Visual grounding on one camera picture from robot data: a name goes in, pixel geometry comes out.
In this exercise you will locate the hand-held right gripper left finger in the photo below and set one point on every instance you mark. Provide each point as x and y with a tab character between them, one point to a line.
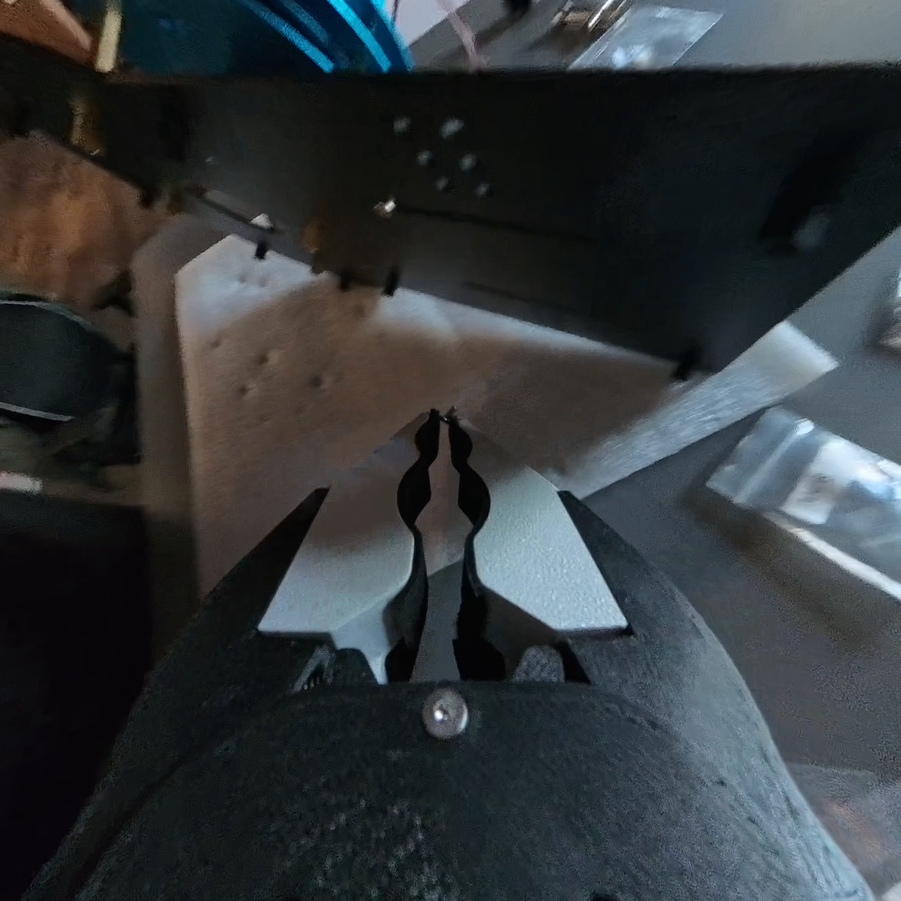
345	563

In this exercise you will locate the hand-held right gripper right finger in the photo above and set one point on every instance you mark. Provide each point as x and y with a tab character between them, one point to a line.
549	570

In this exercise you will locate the blue hobby robot arm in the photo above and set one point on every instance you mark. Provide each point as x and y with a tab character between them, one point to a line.
563	232

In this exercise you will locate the dark grey desk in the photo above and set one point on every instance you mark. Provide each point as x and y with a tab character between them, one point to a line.
704	598

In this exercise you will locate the white foam sheet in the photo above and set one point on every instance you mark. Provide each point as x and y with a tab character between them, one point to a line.
295	394

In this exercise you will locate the scattered clear screw bags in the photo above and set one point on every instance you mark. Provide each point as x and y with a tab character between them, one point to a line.
809	486

